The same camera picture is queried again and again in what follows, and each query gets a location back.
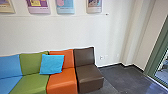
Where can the brown sofa seat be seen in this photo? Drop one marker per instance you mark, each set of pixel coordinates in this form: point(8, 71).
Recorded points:
point(88, 76)

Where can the blue square cushion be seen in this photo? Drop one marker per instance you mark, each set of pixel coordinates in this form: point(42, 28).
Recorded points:
point(51, 64)

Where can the orange sofa seat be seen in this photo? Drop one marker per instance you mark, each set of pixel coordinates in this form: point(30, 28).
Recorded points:
point(63, 81)

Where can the green sofa seat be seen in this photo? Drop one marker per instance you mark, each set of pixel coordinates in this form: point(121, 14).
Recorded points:
point(30, 83)

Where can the blue sofa seat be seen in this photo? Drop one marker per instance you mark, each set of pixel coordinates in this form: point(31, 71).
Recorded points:
point(10, 66)

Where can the white double wall outlet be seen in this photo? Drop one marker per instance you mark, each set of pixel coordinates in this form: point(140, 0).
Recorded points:
point(104, 57)

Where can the beige purple wall poster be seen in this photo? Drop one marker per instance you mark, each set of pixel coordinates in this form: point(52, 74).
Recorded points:
point(94, 5)

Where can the light blue wall poster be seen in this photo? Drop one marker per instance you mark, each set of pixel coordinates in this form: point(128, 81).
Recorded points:
point(65, 5)

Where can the yellow wall poster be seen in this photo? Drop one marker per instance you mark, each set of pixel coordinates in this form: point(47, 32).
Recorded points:
point(6, 5)

